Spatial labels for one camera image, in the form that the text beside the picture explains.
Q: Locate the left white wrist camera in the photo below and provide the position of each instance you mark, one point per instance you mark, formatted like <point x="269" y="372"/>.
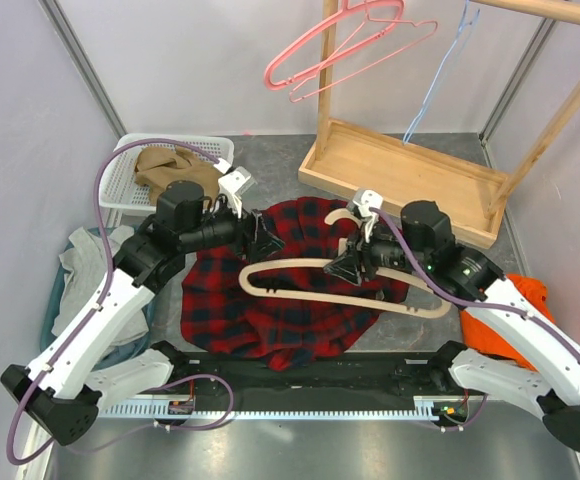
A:
<point x="234" y="181"/>

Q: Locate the grey t-shirt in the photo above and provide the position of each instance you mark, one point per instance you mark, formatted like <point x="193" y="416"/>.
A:
<point x="85" y="266"/>

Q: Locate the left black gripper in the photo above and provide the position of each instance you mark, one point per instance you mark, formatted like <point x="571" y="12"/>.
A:
<point x="262" y="244"/>

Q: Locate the white plastic basket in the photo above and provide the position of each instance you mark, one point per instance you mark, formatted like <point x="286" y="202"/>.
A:
<point x="118" y="190"/>

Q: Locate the tan brown garment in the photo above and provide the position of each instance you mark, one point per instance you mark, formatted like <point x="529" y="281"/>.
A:
<point x="157" y="167"/>

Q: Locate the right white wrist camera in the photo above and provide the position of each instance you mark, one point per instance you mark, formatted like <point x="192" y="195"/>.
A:
<point x="367" y="202"/>

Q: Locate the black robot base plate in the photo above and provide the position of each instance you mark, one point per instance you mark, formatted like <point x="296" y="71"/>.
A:
<point x="366" y="379"/>

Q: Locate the wooden clothes rack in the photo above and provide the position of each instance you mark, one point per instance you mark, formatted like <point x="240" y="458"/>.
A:
<point x="346" y="157"/>

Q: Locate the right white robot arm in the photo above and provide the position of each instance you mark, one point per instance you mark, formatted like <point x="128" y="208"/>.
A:
<point x="551" y="392"/>

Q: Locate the slotted white cable duct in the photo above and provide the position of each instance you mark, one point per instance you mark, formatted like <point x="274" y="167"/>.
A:
<point x="164" y="408"/>

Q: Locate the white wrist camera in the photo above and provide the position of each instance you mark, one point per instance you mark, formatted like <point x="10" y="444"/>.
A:
<point x="234" y="181"/>
<point x="367" y="202"/>

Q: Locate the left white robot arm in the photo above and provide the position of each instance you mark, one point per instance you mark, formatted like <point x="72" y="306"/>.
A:
<point x="62" y="389"/>

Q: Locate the light blue wire hanger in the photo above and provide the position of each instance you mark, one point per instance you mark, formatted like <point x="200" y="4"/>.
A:
<point x="465" y="28"/>

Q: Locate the orange garment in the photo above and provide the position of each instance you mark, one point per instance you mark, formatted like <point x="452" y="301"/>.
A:
<point x="485" y="340"/>

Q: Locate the beige wooden hanger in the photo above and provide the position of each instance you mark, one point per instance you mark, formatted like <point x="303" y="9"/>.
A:
<point x="362" y="302"/>

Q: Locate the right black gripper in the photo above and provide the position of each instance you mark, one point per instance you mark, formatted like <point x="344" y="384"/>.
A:
<point x="346" y="267"/>

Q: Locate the red plaid skirt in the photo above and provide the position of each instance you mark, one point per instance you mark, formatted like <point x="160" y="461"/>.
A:
<point x="221" y="318"/>

